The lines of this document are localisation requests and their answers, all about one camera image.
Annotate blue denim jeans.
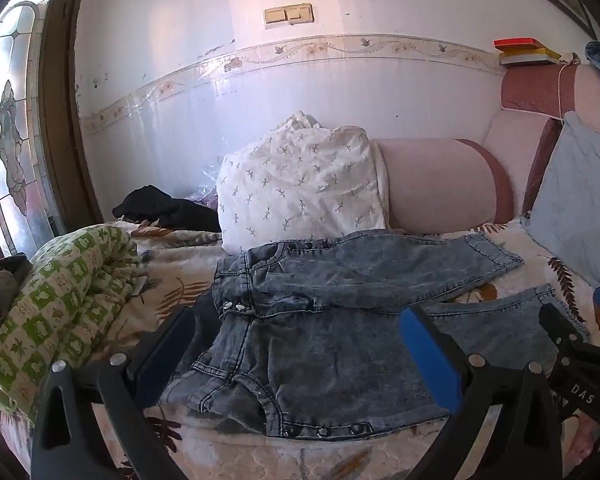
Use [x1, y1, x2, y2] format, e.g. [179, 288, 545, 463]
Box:
[161, 230, 558, 440]

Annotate light blue pillow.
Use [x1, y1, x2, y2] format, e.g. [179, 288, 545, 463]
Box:
[526, 112, 600, 287]

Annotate green white patterned quilt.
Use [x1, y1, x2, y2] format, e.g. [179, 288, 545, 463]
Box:
[0, 224, 138, 422]

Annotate pink bolster cushion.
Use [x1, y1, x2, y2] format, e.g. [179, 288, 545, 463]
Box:
[376, 139, 515, 234]

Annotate pink maroon headboard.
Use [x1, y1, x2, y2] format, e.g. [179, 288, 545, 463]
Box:
[483, 64, 600, 217]

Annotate leaf pattern bed blanket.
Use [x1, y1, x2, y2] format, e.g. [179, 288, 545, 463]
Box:
[0, 216, 600, 480]

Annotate black garment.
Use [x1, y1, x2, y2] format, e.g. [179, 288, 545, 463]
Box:
[112, 185, 221, 233]

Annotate stack of books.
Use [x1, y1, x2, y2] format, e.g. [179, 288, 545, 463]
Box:
[493, 37, 562, 66]

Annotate stained glass window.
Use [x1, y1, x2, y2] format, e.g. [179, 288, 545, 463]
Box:
[0, 0, 65, 257]

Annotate white patterned pillow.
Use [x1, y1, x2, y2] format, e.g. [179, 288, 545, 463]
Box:
[215, 112, 389, 254]

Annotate beige wall switch plate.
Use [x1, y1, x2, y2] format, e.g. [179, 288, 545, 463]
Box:
[263, 3, 314, 27]

